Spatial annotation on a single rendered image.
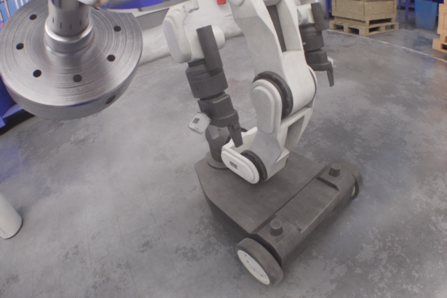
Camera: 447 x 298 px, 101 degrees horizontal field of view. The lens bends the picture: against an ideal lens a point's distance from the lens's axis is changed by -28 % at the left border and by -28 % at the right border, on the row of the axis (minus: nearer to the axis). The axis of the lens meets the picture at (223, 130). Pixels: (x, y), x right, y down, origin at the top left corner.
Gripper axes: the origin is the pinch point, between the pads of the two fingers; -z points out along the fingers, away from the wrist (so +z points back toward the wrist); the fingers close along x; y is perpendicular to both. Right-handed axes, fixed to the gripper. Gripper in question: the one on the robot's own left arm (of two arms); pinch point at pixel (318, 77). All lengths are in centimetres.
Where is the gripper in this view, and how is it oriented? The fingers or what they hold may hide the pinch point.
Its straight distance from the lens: 93.5
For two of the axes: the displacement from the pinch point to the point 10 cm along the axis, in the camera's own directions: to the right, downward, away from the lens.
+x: 5.7, 1.6, -8.0
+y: 7.7, -4.4, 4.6
